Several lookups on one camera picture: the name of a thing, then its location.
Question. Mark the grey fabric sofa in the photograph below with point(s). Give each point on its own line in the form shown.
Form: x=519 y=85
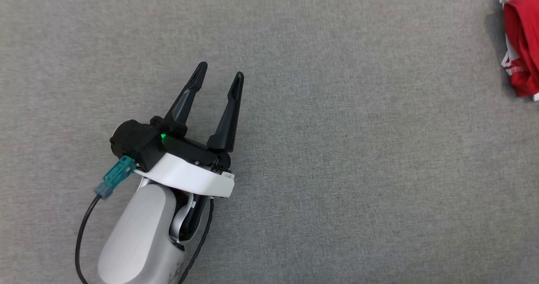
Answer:
x=337 y=170

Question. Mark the red Bulls 23 jersey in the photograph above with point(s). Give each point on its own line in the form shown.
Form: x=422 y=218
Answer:
x=524 y=31

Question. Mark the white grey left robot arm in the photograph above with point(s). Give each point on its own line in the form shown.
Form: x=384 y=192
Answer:
x=139 y=237

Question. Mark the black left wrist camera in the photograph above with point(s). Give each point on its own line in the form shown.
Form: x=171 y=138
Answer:
x=134 y=143

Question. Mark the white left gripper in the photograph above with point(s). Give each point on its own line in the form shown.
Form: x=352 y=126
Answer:
x=189 y=174

